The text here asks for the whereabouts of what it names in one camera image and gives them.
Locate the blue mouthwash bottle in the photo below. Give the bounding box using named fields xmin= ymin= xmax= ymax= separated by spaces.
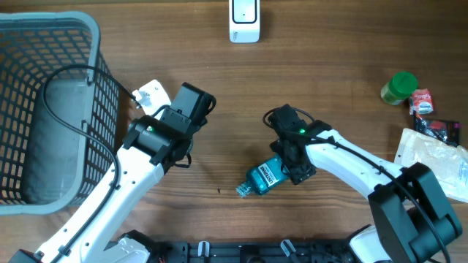
xmin=235 ymin=154 xmax=289 ymax=198

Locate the green lid jar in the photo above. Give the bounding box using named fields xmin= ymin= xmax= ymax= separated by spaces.
xmin=380 ymin=72 xmax=418 ymax=105

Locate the red tissue pack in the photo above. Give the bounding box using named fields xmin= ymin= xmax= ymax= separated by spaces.
xmin=409 ymin=89 xmax=434 ymax=115

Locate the beige plastic pouch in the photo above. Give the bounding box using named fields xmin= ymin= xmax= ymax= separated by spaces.
xmin=394 ymin=129 xmax=467 ymax=202

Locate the black red packaged item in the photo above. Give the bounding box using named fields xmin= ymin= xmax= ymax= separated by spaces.
xmin=413 ymin=113 xmax=461 ymax=147

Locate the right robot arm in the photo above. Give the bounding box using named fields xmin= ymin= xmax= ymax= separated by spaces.
xmin=263 ymin=104 xmax=462 ymax=263

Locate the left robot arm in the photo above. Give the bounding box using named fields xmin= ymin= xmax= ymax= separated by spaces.
xmin=10 ymin=80 xmax=216 ymax=262

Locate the white barcode scanner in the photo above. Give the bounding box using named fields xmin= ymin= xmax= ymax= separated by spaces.
xmin=228 ymin=0 xmax=260 ymax=44

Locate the grey plastic shopping basket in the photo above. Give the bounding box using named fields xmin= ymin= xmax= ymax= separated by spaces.
xmin=1 ymin=12 xmax=120 ymax=216

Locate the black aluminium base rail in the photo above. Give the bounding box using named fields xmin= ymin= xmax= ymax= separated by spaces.
xmin=142 ymin=240 xmax=360 ymax=263

